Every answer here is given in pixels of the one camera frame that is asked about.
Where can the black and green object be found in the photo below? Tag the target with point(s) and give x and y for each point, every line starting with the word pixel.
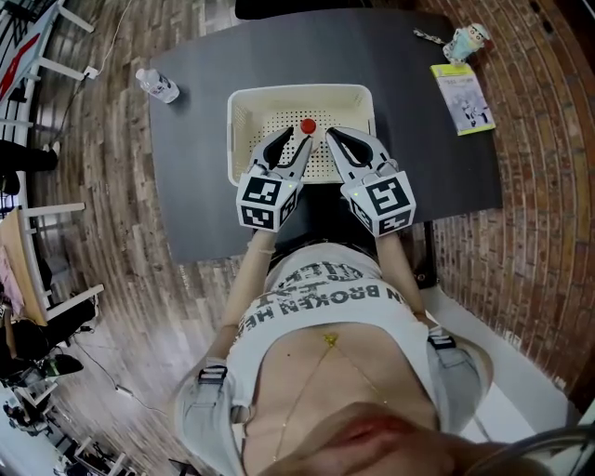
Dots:
pixel 60 365

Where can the person's white printed top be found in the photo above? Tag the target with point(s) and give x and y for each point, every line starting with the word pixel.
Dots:
pixel 325 297

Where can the person's neck and chest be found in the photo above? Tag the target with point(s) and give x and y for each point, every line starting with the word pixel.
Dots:
pixel 325 381

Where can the small red-capped bottle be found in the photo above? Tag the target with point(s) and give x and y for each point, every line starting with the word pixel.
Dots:
pixel 308 125

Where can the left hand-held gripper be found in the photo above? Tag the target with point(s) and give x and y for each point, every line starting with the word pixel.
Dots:
pixel 265 195

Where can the wooden desk with white frame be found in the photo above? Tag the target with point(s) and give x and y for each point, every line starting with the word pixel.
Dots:
pixel 18 260

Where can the person's right forearm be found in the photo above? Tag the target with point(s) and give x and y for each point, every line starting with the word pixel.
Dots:
pixel 395 265

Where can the clear plastic water bottle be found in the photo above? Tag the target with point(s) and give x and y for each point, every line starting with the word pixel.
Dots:
pixel 160 86

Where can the black office chair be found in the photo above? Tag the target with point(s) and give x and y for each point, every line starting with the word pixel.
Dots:
pixel 302 8

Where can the white power strip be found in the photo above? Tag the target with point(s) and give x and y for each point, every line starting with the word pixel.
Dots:
pixel 90 72

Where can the white table with red print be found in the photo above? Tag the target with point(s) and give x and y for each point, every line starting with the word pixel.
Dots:
pixel 42 28

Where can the pink paper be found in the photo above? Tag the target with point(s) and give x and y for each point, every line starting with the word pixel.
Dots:
pixel 9 283

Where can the white side desk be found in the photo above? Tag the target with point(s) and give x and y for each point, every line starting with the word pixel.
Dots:
pixel 511 381

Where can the person's head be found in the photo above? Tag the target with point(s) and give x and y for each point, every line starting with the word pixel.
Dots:
pixel 372 446

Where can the person's left forearm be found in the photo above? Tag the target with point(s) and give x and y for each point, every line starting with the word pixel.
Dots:
pixel 253 274

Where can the cream perforated plastic basket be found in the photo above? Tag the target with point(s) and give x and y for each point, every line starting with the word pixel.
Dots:
pixel 288 100

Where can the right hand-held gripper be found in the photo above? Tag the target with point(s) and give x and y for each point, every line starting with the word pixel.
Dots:
pixel 383 200

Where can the yellow-green book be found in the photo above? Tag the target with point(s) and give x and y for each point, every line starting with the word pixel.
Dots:
pixel 465 100

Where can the dark grey table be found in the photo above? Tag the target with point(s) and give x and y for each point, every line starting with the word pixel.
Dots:
pixel 200 186

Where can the person's light denim overalls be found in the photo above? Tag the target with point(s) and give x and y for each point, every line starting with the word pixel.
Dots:
pixel 204 418

